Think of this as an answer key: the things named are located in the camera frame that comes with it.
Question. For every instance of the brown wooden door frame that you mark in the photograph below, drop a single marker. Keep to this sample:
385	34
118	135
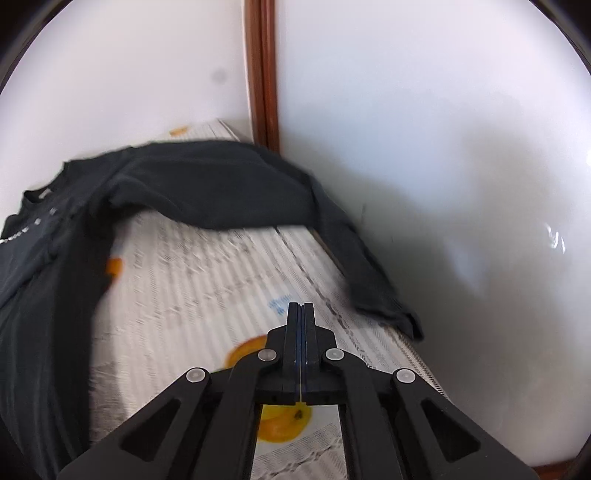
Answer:
263	69

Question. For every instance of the fruit printed bed sheet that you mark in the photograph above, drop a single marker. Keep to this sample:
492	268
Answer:
184	286

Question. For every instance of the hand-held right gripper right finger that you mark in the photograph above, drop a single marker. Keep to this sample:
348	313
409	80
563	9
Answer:
310	344

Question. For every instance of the black sweatshirt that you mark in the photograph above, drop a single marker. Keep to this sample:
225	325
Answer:
207	194

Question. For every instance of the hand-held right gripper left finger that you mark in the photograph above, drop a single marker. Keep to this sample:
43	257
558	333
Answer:
291	344

